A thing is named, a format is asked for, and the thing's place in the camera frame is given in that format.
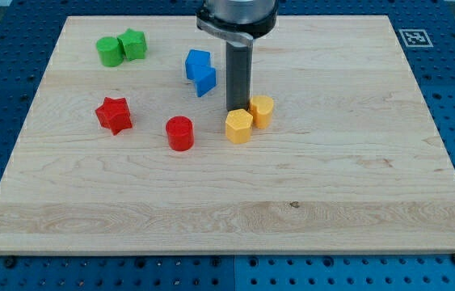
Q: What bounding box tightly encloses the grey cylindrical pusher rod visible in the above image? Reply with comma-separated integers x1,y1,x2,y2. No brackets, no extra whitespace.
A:
225,42,251,111

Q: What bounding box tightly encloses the yellow heart block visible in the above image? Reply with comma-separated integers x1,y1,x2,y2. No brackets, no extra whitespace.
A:
249,95,274,129

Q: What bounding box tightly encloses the blue triangle block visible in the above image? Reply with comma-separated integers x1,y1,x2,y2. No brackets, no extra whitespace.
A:
192,65,217,97

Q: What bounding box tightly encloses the blue cube block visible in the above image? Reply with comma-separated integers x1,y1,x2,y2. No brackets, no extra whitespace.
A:
184,49,211,80

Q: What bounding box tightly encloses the yellow hexagon block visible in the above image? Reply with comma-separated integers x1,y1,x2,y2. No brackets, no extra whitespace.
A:
225,109,253,144

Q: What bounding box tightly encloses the red cylinder block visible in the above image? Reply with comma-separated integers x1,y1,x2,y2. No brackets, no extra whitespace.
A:
166,116,194,151

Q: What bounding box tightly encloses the green star block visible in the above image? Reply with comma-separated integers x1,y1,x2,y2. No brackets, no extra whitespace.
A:
117,28,147,61

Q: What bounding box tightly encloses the green cylinder block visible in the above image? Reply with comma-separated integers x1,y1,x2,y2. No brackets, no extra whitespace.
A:
95,36,124,67

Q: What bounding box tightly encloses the red star block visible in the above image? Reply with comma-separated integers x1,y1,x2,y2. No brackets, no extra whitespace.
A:
95,97,133,135

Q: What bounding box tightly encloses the light wooden board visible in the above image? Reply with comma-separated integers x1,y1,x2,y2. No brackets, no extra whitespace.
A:
0,15,455,256

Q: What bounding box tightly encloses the white fiducial marker tag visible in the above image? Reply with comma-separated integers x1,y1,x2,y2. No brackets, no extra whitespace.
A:
398,28,433,48

